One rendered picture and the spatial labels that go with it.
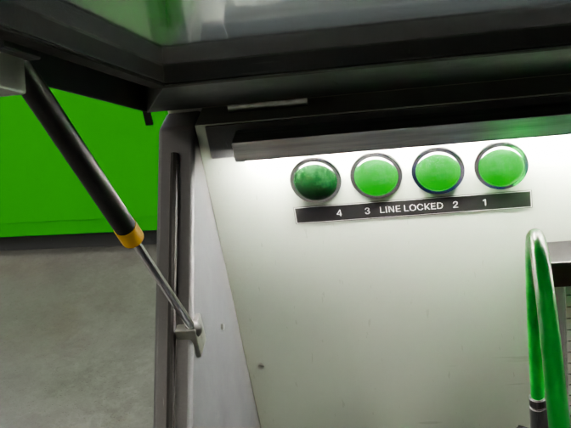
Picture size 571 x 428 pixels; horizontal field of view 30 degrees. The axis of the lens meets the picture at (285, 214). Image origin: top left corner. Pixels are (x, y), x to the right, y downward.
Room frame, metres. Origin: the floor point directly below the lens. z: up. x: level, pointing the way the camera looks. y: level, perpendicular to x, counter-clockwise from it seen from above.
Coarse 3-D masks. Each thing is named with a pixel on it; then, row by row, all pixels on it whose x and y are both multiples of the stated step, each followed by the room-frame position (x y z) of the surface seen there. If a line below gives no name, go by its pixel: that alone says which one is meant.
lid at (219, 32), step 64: (0, 0) 0.57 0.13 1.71; (64, 0) 0.58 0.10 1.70; (128, 0) 0.59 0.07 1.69; (192, 0) 0.60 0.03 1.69; (256, 0) 0.61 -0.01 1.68; (320, 0) 0.62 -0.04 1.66; (384, 0) 0.63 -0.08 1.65; (448, 0) 0.64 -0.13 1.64; (512, 0) 0.65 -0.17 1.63; (0, 64) 0.62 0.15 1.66; (64, 64) 0.83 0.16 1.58; (128, 64) 0.74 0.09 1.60; (192, 64) 0.81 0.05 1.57; (256, 64) 0.80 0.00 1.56; (320, 64) 0.79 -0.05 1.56; (384, 64) 0.77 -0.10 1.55; (448, 64) 0.79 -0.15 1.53; (512, 64) 0.82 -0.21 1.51
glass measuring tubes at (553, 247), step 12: (552, 252) 0.86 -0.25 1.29; (564, 252) 0.86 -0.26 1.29; (552, 264) 0.85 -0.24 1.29; (564, 264) 0.84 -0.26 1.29; (564, 276) 0.84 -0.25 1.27; (564, 288) 0.85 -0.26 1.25; (564, 300) 0.85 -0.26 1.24; (564, 312) 0.85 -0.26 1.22; (564, 324) 0.85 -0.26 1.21; (564, 336) 0.85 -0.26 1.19; (564, 348) 0.85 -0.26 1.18; (564, 360) 0.85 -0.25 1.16
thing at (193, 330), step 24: (24, 96) 0.66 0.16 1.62; (48, 96) 0.67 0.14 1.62; (48, 120) 0.67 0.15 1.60; (72, 144) 0.69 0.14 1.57; (72, 168) 0.70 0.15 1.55; (96, 168) 0.70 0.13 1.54; (96, 192) 0.71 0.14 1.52; (120, 216) 0.72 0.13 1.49; (120, 240) 0.74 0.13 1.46; (144, 264) 0.76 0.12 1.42; (168, 288) 0.78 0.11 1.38; (192, 336) 0.80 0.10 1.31
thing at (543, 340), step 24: (528, 240) 0.69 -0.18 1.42; (528, 264) 0.77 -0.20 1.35; (528, 288) 0.79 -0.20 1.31; (552, 288) 0.61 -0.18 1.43; (528, 312) 0.80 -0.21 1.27; (552, 312) 0.59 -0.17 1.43; (528, 336) 0.80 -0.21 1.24; (552, 336) 0.57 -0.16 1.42; (552, 360) 0.55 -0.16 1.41; (552, 384) 0.54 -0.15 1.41; (552, 408) 0.53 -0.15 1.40
